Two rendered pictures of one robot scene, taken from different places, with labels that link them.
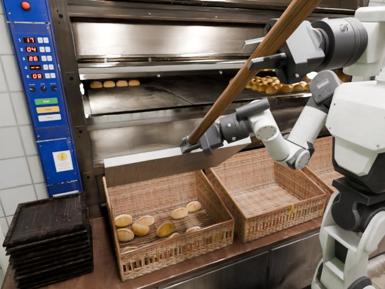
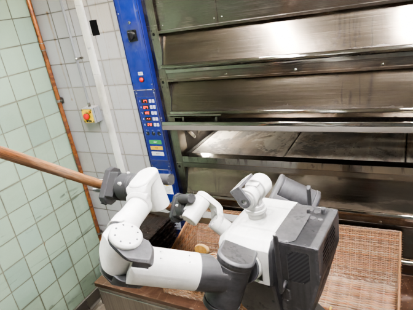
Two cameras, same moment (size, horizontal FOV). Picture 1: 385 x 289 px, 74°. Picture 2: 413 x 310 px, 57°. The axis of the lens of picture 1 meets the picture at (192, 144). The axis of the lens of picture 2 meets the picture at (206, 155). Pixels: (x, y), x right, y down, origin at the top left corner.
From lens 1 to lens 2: 1.34 m
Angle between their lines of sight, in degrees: 49
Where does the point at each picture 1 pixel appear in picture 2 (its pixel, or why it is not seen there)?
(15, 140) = (142, 165)
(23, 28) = (141, 94)
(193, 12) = (268, 68)
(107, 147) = (199, 182)
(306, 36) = (111, 182)
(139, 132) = (225, 175)
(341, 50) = (118, 195)
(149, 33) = (227, 90)
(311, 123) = not seen: hidden behind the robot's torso
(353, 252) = not seen: outside the picture
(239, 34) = (331, 84)
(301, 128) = not seen: hidden behind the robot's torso
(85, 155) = (183, 185)
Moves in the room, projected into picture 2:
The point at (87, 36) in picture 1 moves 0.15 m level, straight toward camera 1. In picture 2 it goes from (180, 95) to (165, 103)
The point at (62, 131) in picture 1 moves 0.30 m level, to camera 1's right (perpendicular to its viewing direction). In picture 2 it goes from (165, 164) to (195, 175)
